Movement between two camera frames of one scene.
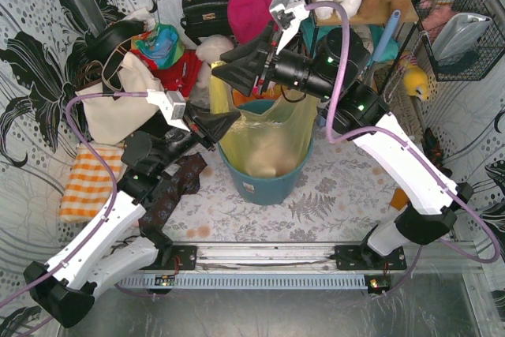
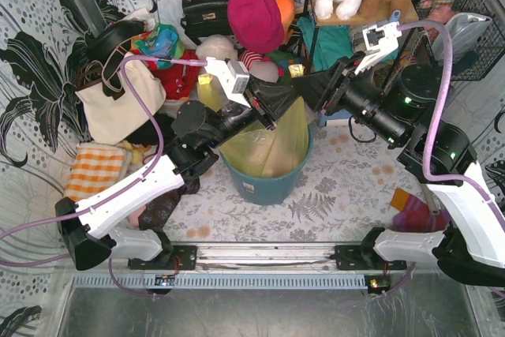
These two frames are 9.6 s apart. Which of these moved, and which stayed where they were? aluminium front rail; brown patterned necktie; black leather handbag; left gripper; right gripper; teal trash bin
Moved: left gripper; right gripper
Stayed: brown patterned necktie; black leather handbag; aluminium front rail; teal trash bin
